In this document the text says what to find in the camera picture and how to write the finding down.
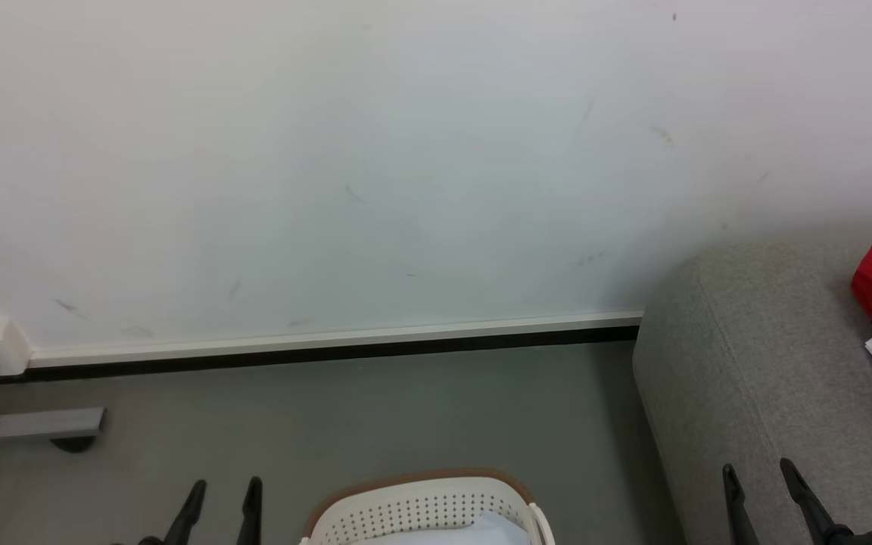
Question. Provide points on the white perforated laundry basket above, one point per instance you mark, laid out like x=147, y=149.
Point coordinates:
x=406, y=507

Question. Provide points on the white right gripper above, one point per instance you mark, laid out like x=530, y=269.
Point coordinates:
x=856, y=538

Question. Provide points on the black castor wheel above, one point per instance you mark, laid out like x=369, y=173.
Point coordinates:
x=73, y=444

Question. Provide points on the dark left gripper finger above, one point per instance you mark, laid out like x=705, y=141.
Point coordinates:
x=185, y=518
x=250, y=518

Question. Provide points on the grey fabric sofa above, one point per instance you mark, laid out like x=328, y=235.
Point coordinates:
x=769, y=363

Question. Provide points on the white and black baseboard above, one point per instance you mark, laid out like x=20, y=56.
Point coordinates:
x=345, y=341

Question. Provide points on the grey metal foot bar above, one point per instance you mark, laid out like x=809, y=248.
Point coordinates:
x=46, y=424

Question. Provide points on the pale blue garment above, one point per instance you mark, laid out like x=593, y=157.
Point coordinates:
x=474, y=531

